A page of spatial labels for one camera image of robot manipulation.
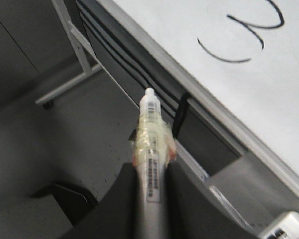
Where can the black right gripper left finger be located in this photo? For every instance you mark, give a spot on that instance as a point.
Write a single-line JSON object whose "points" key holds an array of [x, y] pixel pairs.
{"points": [[113, 217]]}

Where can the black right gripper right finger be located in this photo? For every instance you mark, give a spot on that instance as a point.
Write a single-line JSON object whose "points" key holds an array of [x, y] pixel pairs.
{"points": [[192, 215]]}

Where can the white taped dry-erase marker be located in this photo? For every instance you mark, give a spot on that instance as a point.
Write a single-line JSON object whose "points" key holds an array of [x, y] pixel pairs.
{"points": [[151, 156]]}

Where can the dark grey panel board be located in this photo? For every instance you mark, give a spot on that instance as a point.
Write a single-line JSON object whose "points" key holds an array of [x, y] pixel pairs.
{"points": [[204, 137]]}

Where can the white plastic marker tray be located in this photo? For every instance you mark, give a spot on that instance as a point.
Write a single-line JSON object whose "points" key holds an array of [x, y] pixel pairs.
{"points": [[285, 226]]}

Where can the grey fabric pocket organizer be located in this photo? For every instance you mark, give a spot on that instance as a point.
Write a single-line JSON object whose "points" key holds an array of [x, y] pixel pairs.
{"points": [[129, 63]]}

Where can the grey wheeled stand leg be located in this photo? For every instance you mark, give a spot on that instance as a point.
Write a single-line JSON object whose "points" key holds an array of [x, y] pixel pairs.
{"points": [[82, 63]]}

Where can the white whiteboard with grey frame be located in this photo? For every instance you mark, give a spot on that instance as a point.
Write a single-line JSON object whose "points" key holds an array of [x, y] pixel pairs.
{"points": [[239, 58]]}

